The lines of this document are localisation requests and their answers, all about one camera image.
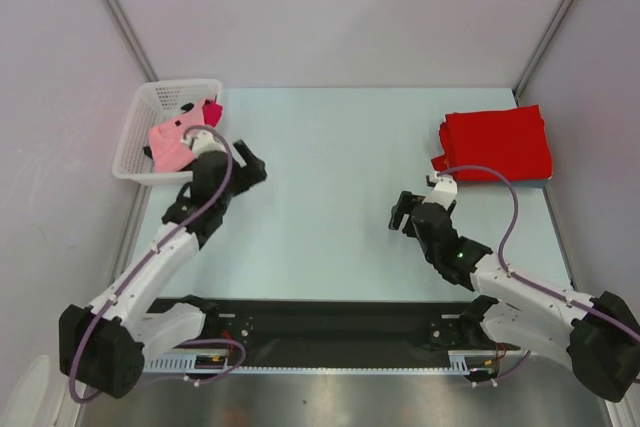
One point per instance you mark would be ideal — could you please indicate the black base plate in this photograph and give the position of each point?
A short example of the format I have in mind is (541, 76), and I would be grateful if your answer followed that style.
(292, 333)

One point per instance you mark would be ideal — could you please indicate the white slotted cable duct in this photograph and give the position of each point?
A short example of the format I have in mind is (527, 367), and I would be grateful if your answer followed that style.
(194, 364)

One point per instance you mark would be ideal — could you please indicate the aluminium frame post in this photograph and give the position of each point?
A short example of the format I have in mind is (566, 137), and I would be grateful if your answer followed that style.
(130, 39)
(559, 16)

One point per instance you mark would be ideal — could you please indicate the magenta t shirt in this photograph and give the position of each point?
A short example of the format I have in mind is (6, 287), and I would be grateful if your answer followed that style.
(212, 112)

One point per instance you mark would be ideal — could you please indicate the pink t shirt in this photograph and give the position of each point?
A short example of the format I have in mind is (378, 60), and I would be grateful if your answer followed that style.
(167, 149)

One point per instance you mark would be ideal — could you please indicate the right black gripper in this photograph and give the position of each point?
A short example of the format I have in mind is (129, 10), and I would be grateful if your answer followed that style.
(407, 212)

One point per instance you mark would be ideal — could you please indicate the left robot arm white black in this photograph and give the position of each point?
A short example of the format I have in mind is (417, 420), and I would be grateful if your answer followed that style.
(104, 346)

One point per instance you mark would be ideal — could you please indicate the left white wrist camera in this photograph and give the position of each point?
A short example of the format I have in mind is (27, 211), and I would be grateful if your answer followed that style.
(201, 140)

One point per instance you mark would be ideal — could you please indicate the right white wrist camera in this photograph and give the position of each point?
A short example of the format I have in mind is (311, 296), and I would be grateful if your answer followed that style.
(443, 189)

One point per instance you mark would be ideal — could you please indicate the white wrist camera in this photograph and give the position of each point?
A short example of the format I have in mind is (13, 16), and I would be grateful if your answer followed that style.
(201, 140)
(443, 189)

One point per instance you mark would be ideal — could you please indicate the red folded t shirt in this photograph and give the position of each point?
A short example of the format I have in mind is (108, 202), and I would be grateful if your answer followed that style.
(512, 142)

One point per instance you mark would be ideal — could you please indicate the right aluminium frame post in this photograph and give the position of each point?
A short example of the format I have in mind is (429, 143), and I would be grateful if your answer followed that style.
(559, 16)

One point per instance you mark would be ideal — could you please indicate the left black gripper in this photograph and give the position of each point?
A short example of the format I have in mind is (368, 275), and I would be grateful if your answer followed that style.
(248, 175)

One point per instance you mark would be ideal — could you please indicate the left aluminium frame post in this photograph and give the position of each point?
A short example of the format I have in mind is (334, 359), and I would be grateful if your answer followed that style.
(130, 39)

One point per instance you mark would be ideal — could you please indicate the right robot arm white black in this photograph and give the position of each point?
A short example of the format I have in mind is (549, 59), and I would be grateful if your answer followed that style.
(595, 337)

